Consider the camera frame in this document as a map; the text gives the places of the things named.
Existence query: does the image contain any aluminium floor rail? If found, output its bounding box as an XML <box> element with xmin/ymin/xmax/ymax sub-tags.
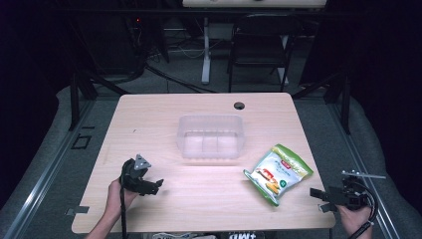
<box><xmin>326</xmin><ymin>103</ymin><xmax>399</xmax><ymax>239</ymax></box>
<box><xmin>2</xmin><ymin>99</ymin><xmax>96</xmax><ymax>239</ymax></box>

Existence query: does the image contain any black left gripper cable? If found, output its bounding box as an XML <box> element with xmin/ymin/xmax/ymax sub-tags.
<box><xmin>118</xmin><ymin>180</ymin><xmax>129</xmax><ymax>239</ymax></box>

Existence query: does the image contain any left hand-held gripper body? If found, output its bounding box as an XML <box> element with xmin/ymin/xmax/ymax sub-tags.
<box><xmin>120</xmin><ymin>153</ymin><xmax>157</xmax><ymax>194</ymax></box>

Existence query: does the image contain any black metal stand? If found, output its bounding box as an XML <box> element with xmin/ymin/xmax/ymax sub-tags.
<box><xmin>67</xmin><ymin>71</ymin><xmax>131</xmax><ymax>132</ymax></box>
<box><xmin>291</xmin><ymin>71</ymin><xmax>352</xmax><ymax>135</ymax></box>

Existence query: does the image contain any grey tape strip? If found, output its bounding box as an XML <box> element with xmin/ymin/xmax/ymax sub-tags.
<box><xmin>65</xmin><ymin>205</ymin><xmax>91</xmax><ymax>217</ymax></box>

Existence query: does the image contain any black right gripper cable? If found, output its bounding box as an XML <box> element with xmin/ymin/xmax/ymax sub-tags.
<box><xmin>346</xmin><ymin>180</ymin><xmax>380</xmax><ymax>239</ymax></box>

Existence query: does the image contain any person's right hand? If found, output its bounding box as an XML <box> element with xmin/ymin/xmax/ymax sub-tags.
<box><xmin>335</xmin><ymin>204</ymin><xmax>374</xmax><ymax>235</ymax></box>

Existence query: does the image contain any black item with white print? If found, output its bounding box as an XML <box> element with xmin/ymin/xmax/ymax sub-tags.
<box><xmin>228</xmin><ymin>230</ymin><xmax>259</xmax><ymax>239</ymax></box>

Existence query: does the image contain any black folding chair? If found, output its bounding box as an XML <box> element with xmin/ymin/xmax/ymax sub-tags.
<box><xmin>226</xmin><ymin>13</ymin><xmax>305</xmax><ymax>95</ymax></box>

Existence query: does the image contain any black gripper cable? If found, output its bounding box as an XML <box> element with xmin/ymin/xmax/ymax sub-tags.
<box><xmin>118</xmin><ymin>180</ymin><xmax>129</xmax><ymax>239</ymax></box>
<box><xmin>346</xmin><ymin>180</ymin><xmax>380</xmax><ymax>239</ymax></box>

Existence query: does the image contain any person's left hand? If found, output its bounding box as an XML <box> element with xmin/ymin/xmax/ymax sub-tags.
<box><xmin>105</xmin><ymin>177</ymin><xmax>139</xmax><ymax>214</ymax></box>

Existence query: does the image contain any clear plastic container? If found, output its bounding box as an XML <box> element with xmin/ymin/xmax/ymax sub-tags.
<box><xmin>175</xmin><ymin>114</ymin><xmax>246</xmax><ymax>160</ymax></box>

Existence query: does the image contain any white printed item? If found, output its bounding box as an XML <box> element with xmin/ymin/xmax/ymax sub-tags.
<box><xmin>151</xmin><ymin>231</ymin><xmax>217</xmax><ymax>239</ymax></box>

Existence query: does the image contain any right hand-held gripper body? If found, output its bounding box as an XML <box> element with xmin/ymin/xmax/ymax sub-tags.
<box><xmin>330</xmin><ymin>169</ymin><xmax>387</xmax><ymax>211</ymax></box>

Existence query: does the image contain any white table leg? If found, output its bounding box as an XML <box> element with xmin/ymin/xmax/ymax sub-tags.
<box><xmin>200</xmin><ymin>16</ymin><xmax>213</xmax><ymax>86</ymax></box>

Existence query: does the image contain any green and white snack bag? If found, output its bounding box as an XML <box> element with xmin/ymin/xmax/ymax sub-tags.
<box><xmin>242</xmin><ymin>142</ymin><xmax>315</xmax><ymax>208</ymax></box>

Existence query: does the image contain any black floor cable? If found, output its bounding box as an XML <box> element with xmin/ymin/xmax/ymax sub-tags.
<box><xmin>142</xmin><ymin>63</ymin><xmax>217</xmax><ymax>95</ymax></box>

